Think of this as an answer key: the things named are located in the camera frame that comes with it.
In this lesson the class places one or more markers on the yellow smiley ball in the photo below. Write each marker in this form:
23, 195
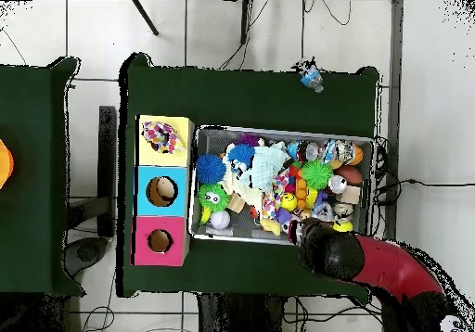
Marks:
288, 201

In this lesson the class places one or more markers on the light blue knitted cloth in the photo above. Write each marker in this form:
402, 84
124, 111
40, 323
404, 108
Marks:
267, 165

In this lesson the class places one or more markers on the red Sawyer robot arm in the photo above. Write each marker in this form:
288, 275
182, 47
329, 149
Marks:
389, 265

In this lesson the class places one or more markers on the wooden box with three holes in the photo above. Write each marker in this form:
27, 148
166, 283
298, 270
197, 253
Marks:
178, 206

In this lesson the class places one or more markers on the silver mesh bin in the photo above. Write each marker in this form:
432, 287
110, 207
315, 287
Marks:
215, 139

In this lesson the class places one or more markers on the green spiky ball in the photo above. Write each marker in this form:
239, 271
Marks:
316, 174

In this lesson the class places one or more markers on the white baseball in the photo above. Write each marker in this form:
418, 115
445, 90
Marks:
220, 219

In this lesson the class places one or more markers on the green spiky toy with eyes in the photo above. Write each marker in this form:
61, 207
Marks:
212, 198

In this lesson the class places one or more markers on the blue spiky ball with eyes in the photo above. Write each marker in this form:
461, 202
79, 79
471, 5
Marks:
241, 154

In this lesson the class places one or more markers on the purple spiky toy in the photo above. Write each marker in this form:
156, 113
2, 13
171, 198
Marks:
248, 139

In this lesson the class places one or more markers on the dark green table cloth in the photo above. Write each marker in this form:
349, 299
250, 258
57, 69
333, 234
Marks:
252, 98

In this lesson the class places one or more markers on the crushed clear plastic bottle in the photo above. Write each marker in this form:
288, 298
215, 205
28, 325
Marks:
311, 79

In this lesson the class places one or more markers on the black stand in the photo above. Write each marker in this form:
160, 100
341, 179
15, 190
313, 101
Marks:
107, 143

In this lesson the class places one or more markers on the grey round floor base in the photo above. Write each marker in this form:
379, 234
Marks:
87, 252

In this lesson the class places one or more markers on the black tripod leg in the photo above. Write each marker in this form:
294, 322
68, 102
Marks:
146, 18
245, 20

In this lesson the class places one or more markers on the green covered side table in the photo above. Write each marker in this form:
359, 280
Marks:
33, 217

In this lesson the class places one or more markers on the orange object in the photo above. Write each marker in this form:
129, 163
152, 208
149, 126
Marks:
5, 165

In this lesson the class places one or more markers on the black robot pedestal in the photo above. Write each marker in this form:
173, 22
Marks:
237, 313

